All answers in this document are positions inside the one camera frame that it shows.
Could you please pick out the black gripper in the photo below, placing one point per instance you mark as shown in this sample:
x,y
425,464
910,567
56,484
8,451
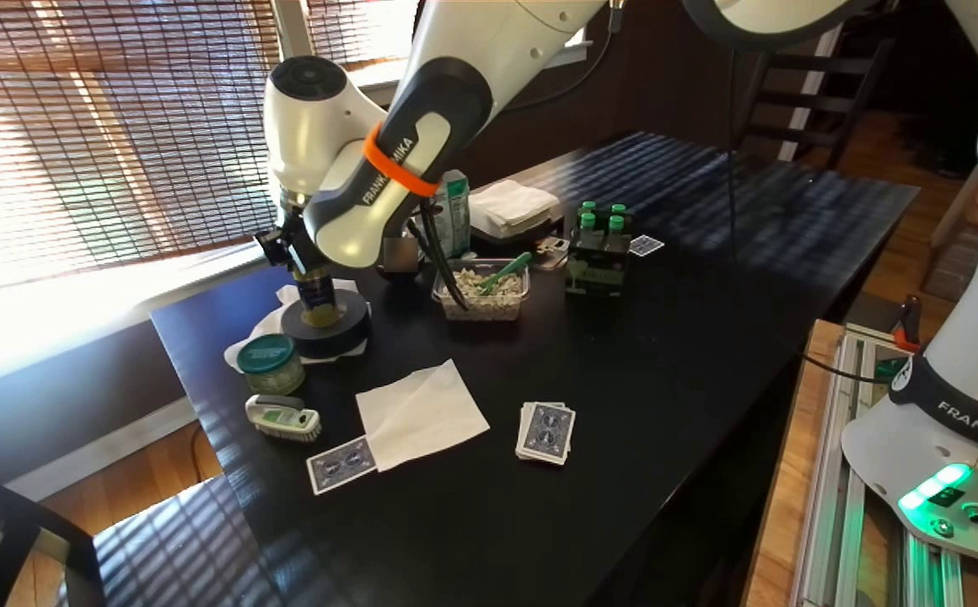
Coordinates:
x,y
309,262

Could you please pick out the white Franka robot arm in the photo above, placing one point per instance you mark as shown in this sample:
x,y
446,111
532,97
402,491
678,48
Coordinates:
x,y
961,339

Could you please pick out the jar with teal lid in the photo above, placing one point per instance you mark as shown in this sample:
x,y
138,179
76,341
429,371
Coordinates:
x,y
272,364

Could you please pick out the green white bottle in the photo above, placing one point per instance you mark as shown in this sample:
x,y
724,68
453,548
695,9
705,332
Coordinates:
x,y
455,212

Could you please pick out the clear plastic container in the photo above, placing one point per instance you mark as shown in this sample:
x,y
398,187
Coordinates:
x,y
490,293

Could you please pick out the white paper napkin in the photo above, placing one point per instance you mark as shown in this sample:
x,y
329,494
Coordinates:
x,y
415,413

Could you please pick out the loose green marker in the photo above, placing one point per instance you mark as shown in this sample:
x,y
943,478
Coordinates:
x,y
507,274

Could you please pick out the folded white towel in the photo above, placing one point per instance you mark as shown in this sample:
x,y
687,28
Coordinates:
x,y
510,205

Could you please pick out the large bamboo window blind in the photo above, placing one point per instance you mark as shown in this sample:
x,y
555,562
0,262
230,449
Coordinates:
x,y
120,122

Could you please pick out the narrow bamboo window blind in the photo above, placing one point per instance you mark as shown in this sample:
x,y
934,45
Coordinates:
x,y
360,28

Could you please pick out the small white crumpled object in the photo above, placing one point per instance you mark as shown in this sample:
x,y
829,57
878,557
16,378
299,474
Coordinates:
x,y
550,255

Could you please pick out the green capped marker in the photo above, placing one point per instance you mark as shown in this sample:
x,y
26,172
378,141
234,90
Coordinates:
x,y
619,212
587,212

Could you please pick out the blue playing card deck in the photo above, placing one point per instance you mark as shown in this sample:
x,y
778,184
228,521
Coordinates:
x,y
543,434

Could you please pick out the black wooden chair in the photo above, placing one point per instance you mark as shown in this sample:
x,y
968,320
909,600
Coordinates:
x,y
5,525

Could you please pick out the dark ladder-back chair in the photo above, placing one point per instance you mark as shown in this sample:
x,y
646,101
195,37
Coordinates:
x,y
809,86

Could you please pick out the small red clamp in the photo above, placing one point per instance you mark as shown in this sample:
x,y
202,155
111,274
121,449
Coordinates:
x,y
909,324

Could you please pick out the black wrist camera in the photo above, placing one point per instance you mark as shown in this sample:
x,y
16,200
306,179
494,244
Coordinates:
x,y
272,248

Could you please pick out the white window frame post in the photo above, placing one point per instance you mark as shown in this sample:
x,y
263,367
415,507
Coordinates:
x,y
290,28

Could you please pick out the aluminium rail frame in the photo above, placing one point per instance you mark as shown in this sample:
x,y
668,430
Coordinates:
x,y
846,528

